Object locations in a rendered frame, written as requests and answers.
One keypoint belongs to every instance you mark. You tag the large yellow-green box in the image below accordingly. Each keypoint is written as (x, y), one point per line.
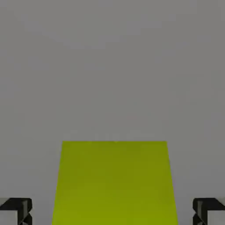
(114, 184)

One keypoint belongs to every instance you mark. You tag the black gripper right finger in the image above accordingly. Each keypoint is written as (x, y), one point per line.
(207, 205)

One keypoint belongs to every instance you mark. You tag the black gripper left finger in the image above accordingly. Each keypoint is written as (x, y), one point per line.
(19, 205)

